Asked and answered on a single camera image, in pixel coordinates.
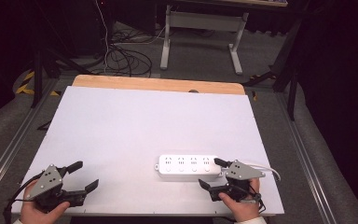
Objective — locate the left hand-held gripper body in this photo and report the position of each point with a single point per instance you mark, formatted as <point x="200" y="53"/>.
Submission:
<point x="46" y="183"/>

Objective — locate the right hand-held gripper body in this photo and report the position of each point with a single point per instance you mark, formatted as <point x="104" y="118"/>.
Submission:
<point x="241" y="171"/>

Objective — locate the white power strip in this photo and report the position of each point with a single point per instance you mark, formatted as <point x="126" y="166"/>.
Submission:
<point x="186" y="168"/>

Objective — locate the person's left hand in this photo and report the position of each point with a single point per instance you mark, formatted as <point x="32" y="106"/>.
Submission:
<point x="37" y="214"/>

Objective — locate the person's right hand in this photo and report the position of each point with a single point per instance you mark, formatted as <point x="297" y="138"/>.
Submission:
<point x="244" y="210"/>

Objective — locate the white foam board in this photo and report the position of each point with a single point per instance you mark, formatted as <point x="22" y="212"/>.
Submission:
<point x="136" y="124"/>

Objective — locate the black tripod stand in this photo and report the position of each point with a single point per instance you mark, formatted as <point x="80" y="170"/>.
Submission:
<point x="292" y="99"/>
<point x="38" y="77"/>

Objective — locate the yellow and black floor tape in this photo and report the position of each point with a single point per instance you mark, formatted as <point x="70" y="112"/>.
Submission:
<point x="28" y="76"/>

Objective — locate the black curtain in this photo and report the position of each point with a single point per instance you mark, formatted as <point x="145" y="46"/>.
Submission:
<point x="338" y="62"/>

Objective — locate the aluminium floor rail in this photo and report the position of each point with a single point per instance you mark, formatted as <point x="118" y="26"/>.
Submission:
<point x="307" y="177"/>
<point x="9" y="155"/>

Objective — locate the white table frame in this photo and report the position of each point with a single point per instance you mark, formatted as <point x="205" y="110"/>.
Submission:
<point x="205" y="20"/>

